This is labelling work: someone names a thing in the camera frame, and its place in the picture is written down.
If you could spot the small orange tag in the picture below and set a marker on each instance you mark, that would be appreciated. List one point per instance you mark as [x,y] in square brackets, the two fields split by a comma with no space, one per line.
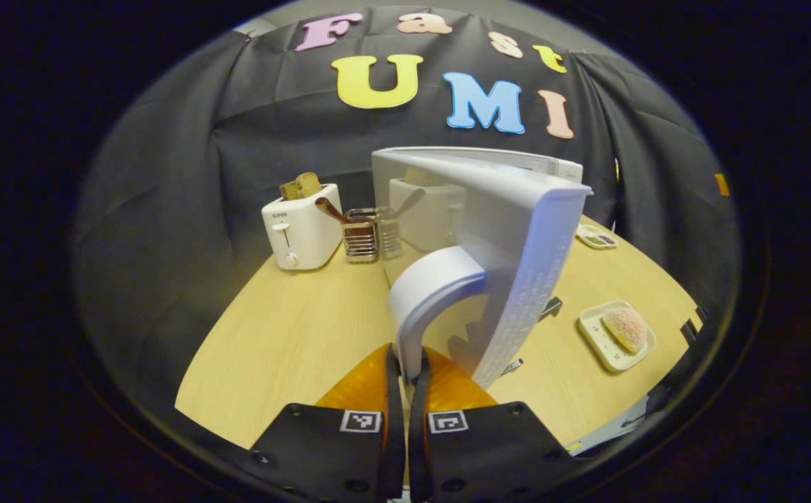
[721,184]

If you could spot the pink bread bun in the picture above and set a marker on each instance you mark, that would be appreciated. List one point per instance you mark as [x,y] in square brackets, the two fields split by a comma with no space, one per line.
[625,330]

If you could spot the brown spoon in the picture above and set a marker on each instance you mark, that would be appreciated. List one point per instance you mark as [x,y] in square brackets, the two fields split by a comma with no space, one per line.
[332,208]

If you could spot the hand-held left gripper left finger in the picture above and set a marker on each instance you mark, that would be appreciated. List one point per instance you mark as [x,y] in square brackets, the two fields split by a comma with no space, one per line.
[396,433]

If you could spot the brown toast slice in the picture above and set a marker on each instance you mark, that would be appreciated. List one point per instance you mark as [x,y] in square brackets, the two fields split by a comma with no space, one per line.
[304,185]

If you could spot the white divided plate with beans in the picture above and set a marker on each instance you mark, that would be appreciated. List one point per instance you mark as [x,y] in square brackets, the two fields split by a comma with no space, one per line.
[590,234]

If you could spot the small metal bracket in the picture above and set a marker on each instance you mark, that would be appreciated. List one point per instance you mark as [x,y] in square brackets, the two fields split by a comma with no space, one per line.
[512,367]
[550,308]

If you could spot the pale green rectangular tray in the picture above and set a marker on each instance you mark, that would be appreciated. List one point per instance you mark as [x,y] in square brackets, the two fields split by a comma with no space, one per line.
[597,339]

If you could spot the white microwave oven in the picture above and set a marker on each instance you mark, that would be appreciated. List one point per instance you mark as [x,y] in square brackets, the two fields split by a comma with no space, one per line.
[517,230]

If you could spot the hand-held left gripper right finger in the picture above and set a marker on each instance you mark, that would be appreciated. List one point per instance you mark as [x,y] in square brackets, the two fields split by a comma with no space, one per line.
[418,447]

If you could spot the black backdrop cloth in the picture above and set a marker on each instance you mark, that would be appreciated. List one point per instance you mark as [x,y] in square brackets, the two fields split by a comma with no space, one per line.
[167,175]

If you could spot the white toaster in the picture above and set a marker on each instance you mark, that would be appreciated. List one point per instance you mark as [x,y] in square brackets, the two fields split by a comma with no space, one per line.
[307,230]

